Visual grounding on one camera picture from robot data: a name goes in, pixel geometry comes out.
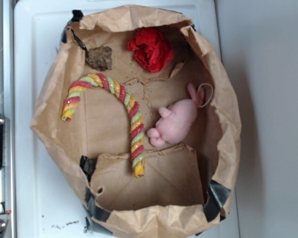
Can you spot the brown paper bag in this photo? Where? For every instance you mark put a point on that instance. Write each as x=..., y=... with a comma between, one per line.
x=187, y=187

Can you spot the brown rough rock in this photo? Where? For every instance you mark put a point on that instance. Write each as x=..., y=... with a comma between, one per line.
x=100, y=58

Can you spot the aluminium frame rail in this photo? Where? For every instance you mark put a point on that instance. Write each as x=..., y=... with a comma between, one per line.
x=7, y=172

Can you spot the red crumpled paper ball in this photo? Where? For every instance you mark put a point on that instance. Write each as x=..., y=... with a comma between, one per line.
x=152, y=50

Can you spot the pink plush bunny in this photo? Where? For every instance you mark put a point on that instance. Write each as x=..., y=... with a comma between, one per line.
x=176, y=119

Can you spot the twisted multicolour candy cane toy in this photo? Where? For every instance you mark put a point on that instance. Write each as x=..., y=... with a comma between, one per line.
x=132, y=106

